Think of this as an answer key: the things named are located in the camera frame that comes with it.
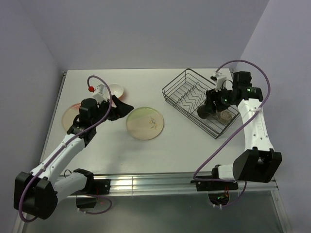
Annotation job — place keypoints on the aluminium mounting rail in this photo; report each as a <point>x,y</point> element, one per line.
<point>150,184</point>

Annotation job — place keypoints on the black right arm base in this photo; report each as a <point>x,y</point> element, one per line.
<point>222,196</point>

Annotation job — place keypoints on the orange and white bowl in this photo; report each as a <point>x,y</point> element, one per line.
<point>117,90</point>

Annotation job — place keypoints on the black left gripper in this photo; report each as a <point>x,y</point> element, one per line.
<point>121,109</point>

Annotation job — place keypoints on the pink and cream plate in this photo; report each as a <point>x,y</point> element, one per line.
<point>69,115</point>

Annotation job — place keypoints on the dark wire dish rack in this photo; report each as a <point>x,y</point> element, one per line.
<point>187,92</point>

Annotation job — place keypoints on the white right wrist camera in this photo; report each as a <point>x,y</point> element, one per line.
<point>219,79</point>

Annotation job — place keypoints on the green and cream plate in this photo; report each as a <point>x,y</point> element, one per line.
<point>145,123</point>

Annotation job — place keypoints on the speckled beige cup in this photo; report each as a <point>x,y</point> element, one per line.
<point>224,117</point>

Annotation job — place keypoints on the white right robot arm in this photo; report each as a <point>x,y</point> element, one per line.
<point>259,161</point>

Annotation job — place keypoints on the dark brown tumbler cup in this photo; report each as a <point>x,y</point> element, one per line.
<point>205,111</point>

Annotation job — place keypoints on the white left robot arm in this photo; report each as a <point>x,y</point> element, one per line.
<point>39,191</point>

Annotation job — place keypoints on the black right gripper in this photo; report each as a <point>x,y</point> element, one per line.
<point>212,95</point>

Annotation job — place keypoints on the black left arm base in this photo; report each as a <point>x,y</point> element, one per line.
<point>94,187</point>

